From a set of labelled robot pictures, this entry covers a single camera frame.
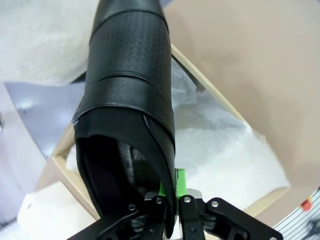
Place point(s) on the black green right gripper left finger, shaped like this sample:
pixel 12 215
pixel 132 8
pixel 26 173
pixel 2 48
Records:
pixel 150 215

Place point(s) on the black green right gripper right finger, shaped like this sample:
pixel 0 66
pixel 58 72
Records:
pixel 195 215

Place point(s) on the white tissue paper sheet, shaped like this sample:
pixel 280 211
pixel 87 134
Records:
pixel 225 150

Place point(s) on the black leather ankle shoe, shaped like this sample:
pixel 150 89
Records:
pixel 130 75

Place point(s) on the cardboard shoe box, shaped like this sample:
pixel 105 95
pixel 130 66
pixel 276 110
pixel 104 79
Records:
pixel 265 200

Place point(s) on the aluminium slotted base plate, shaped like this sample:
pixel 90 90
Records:
pixel 300 225

